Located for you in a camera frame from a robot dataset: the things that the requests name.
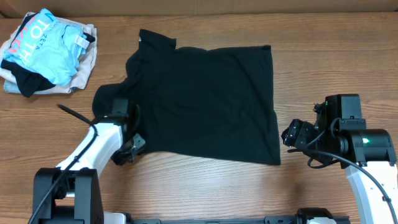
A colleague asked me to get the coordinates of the black t-shirt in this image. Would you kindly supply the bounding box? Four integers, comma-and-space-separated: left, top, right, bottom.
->
92, 29, 280, 165

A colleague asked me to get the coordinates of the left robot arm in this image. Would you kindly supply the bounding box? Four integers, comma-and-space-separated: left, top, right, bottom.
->
29, 99, 146, 224

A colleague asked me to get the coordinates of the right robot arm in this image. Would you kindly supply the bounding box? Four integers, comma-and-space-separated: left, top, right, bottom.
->
281, 94, 397, 223

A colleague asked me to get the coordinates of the beige folded garment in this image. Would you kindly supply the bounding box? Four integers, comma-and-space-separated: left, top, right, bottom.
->
0, 12, 98, 95

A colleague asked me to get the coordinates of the light blue printed t-shirt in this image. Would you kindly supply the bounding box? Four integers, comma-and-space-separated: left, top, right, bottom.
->
3, 8, 90, 86

